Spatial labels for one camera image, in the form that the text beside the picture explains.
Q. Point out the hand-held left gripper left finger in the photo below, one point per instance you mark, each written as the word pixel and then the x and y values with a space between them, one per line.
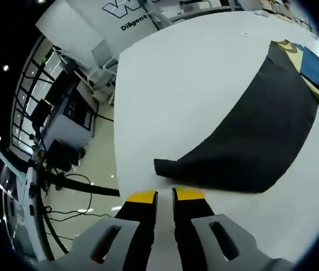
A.
pixel 136 226

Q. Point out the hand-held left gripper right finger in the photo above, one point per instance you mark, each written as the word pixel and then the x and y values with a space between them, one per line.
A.
pixel 196 226

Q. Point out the yellow black blue garment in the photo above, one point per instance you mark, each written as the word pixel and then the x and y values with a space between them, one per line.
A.
pixel 261 135

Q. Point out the black table base bar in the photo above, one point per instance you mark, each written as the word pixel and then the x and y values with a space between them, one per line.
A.
pixel 91 188

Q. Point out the black chair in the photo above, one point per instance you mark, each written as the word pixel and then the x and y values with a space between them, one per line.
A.
pixel 63 155

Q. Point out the dark office desk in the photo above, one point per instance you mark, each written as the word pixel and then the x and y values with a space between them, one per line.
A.
pixel 74 125

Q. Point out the black computer monitor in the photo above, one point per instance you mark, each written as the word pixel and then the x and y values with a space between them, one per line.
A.
pixel 43 113

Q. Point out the white chair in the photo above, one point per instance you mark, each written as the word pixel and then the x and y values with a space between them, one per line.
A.
pixel 101 53

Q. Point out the ceiling spotlight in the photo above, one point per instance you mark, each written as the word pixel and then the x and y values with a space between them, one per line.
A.
pixel 6 67

